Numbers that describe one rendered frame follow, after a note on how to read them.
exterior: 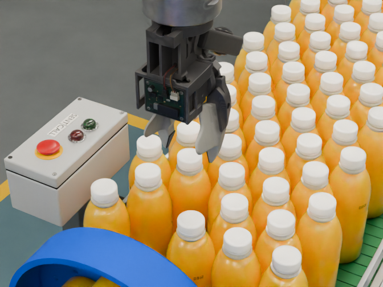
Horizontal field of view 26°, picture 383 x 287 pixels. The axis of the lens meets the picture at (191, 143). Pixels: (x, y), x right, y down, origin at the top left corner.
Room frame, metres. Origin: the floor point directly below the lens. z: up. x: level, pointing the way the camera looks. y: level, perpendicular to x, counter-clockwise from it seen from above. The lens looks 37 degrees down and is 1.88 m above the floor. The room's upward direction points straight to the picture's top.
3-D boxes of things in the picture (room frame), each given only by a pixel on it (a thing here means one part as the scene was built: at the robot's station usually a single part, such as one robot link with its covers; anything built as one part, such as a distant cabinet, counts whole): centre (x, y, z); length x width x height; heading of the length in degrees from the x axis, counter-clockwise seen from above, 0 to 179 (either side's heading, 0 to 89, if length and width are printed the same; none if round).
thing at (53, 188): (1.07, 0.20, 1.05); 0.20 x 0.10 x 0.10; 151
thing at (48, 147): (1.02, 0.22, 1.11); 0.04 x 0.04 x 0.01
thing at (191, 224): (0.86, 0.00, 1.09); 0.04 x 0.04 x 0.02
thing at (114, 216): (0.93, 0.13, 0.99); 0.07 x 0.07 x 0.19
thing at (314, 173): (0.97, -0.19, 1.09); 0.04 x 0.04 x 0.02
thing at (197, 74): (0.84, 0.01, 1.38); 0.09 x 0.08 x 0.12; 151
